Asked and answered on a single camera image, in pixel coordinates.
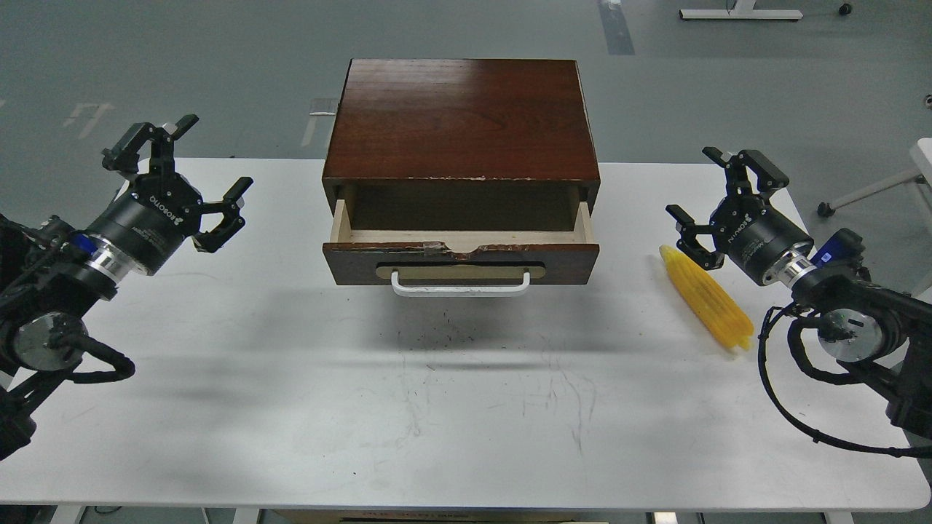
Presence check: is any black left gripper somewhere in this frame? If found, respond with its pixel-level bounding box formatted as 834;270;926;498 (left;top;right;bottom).
99;115;254;275

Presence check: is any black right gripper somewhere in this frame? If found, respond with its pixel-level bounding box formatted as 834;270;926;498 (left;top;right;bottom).
666;147;813;286

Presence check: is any yellow corn cob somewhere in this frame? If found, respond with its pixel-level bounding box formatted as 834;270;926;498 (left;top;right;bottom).
659;245;754;351

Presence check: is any wooden drawer with white handle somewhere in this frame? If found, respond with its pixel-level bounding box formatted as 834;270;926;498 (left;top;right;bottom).
323;199;600;298

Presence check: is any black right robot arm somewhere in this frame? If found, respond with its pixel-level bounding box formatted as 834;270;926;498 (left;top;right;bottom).
666;146;931;458

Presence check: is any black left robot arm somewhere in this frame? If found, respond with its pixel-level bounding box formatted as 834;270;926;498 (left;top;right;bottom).
1;115;253;458

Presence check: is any white table leg base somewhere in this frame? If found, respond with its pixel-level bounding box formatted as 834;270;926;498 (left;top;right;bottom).
678;1;805;21

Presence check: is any white wheeled stand leg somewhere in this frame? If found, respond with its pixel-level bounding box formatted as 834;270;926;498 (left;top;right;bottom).
816;138;931;223

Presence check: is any dark wooden cabinet box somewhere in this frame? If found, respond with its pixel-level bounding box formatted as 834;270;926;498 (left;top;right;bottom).
322;57;601;208

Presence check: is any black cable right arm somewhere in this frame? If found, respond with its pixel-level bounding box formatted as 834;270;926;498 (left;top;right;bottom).
757;306;932;459

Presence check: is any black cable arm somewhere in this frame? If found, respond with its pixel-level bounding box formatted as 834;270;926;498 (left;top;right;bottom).
757;306;932;459
44;331;136;385

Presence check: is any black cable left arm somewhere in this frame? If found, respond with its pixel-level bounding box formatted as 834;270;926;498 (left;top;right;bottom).
44;331;136;385

